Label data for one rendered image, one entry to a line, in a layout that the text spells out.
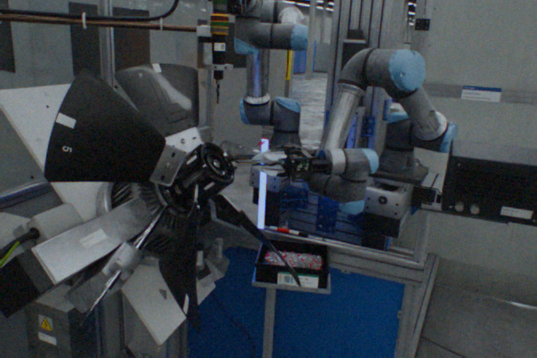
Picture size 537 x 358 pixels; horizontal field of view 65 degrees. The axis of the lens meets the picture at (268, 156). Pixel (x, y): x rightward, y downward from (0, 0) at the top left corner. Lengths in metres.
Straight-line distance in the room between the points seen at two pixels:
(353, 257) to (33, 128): 1.00
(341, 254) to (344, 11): 1.02
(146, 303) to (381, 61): 0.91
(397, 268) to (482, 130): 1.51
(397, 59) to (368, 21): 0.63
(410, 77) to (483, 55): 1.48
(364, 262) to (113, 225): 0.84
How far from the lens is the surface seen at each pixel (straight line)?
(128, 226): 0.96
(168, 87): 1.15
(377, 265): 1.45
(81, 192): 1.09
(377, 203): 1.62
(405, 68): 1.27
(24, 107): 1.16
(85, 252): 0.88
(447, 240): 2.98
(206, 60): 1.04
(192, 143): 1.05
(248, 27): 1.29
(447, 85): 2.75
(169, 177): 0.98
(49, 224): 0.91
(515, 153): 1.33
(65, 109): 0.85
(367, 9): 1.89
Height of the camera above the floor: 1.50
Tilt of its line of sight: 15 degrees down
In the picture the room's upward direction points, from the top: 3 degrees clockwise
